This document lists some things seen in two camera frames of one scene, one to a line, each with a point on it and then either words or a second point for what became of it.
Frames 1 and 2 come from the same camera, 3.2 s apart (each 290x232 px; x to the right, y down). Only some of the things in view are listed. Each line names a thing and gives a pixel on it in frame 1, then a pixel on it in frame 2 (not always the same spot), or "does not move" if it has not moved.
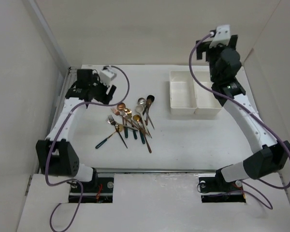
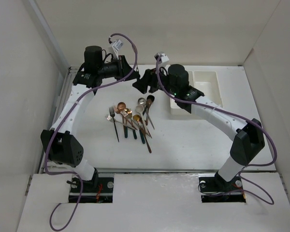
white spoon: [140, 108] does not move
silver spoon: [141, 101] does not move
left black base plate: [100, 190] does not move
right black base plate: [216, 190] does not move
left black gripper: [103, 98] → [124, 69]
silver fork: [112, 121] → [112, 114]
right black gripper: [204, 47] → [148, 79]
